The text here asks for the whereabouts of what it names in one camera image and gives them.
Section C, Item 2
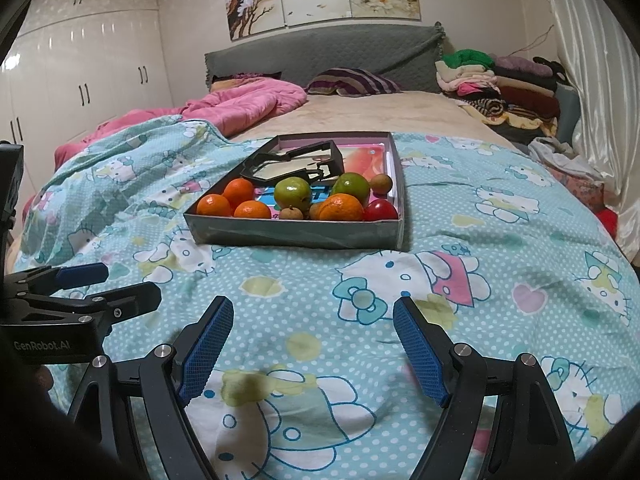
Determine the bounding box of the red tomato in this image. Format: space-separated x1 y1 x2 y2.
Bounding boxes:
362 199 399 222

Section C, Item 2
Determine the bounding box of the white glossy wardrobe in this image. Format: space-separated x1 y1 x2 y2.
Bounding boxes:
0 0 173 171

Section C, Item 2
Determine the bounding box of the white crumpled cloth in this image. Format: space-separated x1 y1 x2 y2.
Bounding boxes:
527 136 606 181

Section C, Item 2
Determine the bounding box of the small green mango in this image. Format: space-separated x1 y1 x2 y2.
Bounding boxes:
273 177 313 209

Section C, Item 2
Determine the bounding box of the grey cardboard box tray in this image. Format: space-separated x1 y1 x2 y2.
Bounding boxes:
182 131 405 251

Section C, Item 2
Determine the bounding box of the beige bed sheet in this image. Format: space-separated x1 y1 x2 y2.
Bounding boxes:
227 89 516 151

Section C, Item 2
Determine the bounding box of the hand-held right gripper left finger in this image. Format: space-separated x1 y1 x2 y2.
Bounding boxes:
67 295 235 480

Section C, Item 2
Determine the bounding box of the pink workbook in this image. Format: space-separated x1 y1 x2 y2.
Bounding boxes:
252 182 331 221

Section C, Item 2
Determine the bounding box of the grey padded headboard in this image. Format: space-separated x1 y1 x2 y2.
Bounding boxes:
204 21 446 93

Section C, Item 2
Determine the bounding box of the black plastic frame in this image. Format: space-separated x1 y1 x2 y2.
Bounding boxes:
240 139 345 183

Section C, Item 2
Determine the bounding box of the stack of folded clothes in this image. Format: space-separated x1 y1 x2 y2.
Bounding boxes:
435 49 561 138

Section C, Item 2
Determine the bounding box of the pink quilt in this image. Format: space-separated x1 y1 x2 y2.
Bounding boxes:
54 79 308 166

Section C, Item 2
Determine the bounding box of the large green mango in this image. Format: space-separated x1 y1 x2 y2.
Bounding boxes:
331 172 371 203

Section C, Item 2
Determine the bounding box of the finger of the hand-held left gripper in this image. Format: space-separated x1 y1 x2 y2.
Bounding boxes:
5 262 110 296
20 281 162 328

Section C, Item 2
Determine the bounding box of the white satin curtain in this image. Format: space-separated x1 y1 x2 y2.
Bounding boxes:
542 0 640 261

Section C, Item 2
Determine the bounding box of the purple striped pillow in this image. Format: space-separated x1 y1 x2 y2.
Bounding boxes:
305 67 402 97

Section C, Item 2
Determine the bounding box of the picture cover book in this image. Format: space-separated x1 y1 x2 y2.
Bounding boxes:
260 142 396 186

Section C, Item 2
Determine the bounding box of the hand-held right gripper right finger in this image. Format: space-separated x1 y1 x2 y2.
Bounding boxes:
392 296 576 480

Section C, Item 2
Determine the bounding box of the orange tangerine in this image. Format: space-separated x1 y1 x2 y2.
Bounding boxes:
233 200 272 220
318 194 365 223
196 194 233 218
222 178 256 206

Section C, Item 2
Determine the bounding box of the grey blue cushion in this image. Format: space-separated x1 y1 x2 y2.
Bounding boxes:
555 82 583 143

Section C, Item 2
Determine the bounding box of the cartoon print blue blanket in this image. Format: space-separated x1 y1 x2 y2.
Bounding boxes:
10 115 638 480

